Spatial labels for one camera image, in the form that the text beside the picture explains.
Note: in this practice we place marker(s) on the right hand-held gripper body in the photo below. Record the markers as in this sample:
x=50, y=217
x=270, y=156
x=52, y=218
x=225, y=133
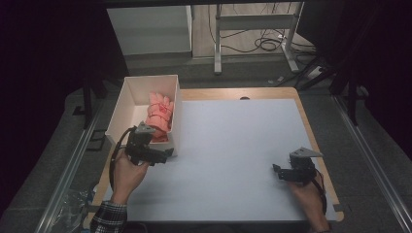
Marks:
x=302, y=168

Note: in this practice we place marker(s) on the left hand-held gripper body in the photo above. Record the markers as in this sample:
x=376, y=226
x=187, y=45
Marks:
x=139, y=147

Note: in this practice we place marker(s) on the pink winter glove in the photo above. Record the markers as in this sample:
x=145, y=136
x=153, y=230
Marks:
x=160, y=136
x=160, y=111

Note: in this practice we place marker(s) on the white box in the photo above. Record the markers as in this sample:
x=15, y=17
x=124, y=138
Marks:
x=136, y=106

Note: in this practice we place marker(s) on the person's left hand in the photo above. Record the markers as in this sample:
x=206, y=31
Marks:
x=128, y=176

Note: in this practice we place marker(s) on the person's right hand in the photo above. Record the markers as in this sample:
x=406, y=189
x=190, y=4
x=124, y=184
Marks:
x=309, y=200

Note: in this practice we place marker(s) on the light blue table mat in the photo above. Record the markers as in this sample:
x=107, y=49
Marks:
x=226, y=161

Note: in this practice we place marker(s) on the black stand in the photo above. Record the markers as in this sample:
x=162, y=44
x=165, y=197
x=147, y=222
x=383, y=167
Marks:
x=351, y=97
x=88, y=103

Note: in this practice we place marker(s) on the clear plastic bag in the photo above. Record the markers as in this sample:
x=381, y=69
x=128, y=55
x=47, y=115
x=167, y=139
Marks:
x=76, y=207

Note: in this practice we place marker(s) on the white power strip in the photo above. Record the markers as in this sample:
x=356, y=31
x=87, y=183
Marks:
x=314, y=73

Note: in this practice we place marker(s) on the white cabinet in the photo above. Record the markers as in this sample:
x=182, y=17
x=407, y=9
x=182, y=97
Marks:
x=152, y=29

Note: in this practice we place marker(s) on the dark curtain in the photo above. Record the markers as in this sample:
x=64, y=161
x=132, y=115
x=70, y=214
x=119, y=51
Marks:
x=382, y=64

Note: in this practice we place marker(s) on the aluminium rail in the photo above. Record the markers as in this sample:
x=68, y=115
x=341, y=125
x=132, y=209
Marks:
x=372, y=161
x=71, y=171

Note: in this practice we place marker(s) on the grey metal desk frame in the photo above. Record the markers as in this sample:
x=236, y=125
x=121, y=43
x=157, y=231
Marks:
x=256, y=21

